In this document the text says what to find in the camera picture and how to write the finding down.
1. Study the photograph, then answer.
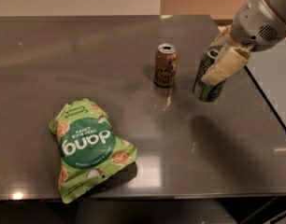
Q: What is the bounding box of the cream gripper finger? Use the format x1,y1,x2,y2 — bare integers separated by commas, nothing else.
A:
201,46,250,86
208,25,236,52

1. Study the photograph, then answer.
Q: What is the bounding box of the orange soda can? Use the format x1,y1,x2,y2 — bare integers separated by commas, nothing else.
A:
154,43,178,88

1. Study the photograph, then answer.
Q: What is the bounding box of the green soda can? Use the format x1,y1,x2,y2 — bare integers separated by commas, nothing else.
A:
192,46,228,104

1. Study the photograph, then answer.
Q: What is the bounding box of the green rice chips bag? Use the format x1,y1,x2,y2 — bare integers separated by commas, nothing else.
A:
50,99,137,203

